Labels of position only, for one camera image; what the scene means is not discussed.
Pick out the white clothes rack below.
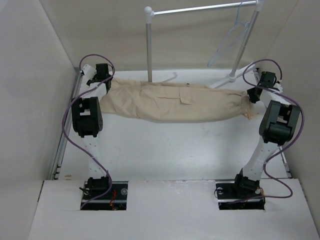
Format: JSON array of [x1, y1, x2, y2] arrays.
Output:
[[143, 0, 265, 87]]

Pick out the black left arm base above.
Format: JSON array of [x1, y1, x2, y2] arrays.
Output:
[[79, 176, 129, 211]]

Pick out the beige trousers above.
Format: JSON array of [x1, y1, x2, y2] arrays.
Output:
[[99, 78, 257, 123]]

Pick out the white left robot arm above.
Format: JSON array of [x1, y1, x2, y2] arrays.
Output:
[[71, 63, 112, 200]]

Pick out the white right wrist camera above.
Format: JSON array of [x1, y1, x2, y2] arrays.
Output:
[[273, 81, 284, 93]]

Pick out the light blue clothes hanger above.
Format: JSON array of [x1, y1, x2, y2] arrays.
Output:
[[207, 0, 251, 68]]

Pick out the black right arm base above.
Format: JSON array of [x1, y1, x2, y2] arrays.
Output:
[[214, 173, 266, 211]]

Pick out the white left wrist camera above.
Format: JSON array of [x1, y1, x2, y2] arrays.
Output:
[[80, 64, 97, 79]]

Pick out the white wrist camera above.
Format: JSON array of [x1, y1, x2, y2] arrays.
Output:
[[80, 64, 97, 79], [273, 81, 284, 93]]

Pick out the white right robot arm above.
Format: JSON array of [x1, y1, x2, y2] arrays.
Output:
[[231, 71, 302, 198]]

